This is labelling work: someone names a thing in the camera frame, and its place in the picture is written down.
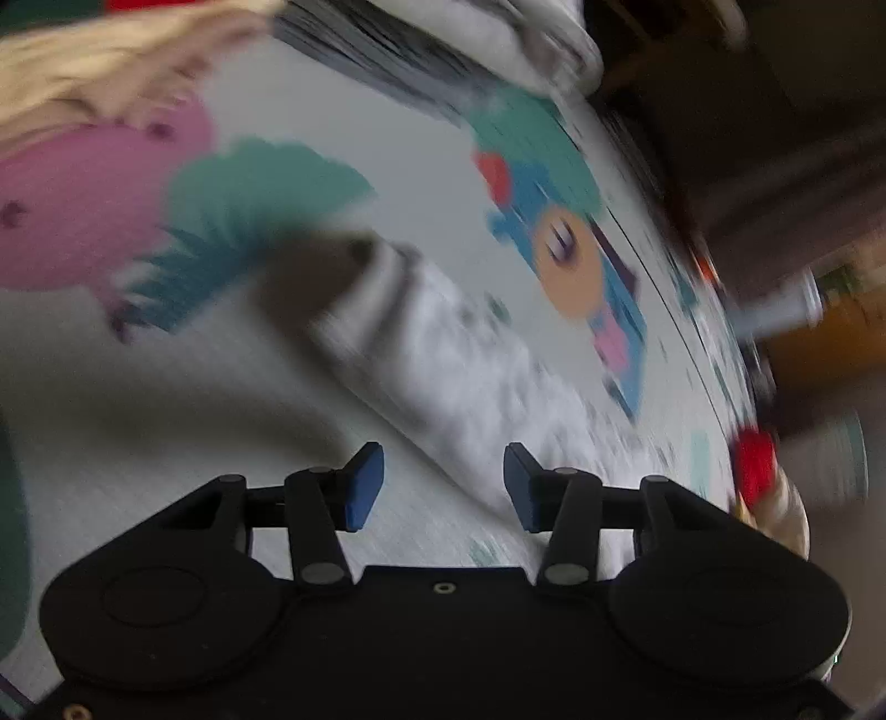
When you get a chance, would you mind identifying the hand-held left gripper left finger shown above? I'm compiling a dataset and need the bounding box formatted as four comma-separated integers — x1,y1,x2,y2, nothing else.
162,441,387,596

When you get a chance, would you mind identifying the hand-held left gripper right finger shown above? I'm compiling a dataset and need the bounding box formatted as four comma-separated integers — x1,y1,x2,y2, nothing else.
503,443,728,596

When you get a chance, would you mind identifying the white quilted panda garment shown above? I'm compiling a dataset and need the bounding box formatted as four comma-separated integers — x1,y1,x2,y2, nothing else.
305,239,658,548

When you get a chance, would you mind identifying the red garment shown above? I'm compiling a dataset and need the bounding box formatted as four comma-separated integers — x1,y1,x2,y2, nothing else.
734,429,780,503

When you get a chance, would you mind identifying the cartoon printed play mat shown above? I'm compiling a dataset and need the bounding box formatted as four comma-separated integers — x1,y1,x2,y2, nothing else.
0,28,811,666

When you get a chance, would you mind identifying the cream fleece garment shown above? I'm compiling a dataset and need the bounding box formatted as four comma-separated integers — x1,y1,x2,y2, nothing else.
737,477,811,555

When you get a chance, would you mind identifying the white bucket with teal lid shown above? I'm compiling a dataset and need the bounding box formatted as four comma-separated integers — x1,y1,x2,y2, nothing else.
803,412,869,510

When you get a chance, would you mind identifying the yellow wooden cabinet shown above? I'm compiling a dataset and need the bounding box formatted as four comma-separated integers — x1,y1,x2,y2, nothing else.
758,266,886,392

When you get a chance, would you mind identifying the pink grey curtain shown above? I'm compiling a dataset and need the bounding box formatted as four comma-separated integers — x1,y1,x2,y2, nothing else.
664,125,886,278

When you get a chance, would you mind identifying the folded grey garment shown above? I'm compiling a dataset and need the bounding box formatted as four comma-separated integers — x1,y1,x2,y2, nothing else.
270,7,499,122

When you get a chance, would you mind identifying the folded white quilted garment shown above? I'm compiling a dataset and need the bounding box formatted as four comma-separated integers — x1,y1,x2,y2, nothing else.
374,0,605,94

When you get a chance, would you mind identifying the cream knit with red trim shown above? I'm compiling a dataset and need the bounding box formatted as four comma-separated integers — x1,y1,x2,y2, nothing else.
0,0,288,150

